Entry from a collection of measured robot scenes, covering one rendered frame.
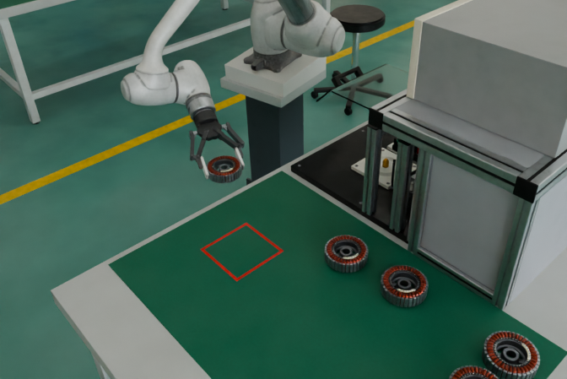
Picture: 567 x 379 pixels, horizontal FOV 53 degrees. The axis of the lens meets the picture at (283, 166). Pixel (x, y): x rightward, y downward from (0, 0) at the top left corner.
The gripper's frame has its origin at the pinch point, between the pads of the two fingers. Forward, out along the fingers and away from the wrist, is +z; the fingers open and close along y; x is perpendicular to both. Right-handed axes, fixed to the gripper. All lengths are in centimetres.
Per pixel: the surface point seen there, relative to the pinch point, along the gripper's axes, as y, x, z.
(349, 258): -15, 28, 47
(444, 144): -34, 59, 36
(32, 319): 75, -87, 3
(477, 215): -39, 51, 52
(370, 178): -29, 31, 29
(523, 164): -44, 66, 48
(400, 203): -32, 33, 38
